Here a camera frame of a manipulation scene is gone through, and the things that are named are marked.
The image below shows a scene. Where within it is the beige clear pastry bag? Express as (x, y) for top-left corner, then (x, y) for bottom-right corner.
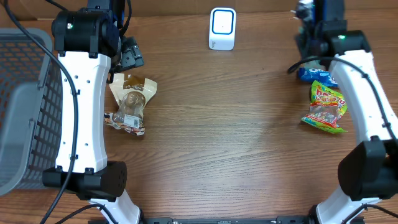
(104, 73), (157, 136)

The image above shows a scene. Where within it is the blue cookie packet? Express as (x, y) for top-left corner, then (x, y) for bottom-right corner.
(298, 68), (338, 88)

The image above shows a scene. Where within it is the green colourful candy bag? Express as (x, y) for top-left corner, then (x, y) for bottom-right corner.
(302, 81), (348, 134)

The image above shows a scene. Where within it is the mint green snack packet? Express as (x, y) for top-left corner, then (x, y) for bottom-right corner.
(291, 0), (314, 21)

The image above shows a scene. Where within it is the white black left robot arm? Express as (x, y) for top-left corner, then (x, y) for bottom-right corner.
(42, 1), (143, 224)

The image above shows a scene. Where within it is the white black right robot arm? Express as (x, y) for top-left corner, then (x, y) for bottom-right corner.
(295, 0), (397, 223)

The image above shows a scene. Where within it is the white barcode scanner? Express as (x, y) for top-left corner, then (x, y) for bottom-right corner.
(208, 7), (237, 51)

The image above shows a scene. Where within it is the grey plastic mesh basket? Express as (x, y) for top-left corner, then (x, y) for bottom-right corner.
(1, 28), (62, 195)

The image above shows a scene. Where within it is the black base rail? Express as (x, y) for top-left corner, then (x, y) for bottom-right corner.
(143, 216), (317, 224)

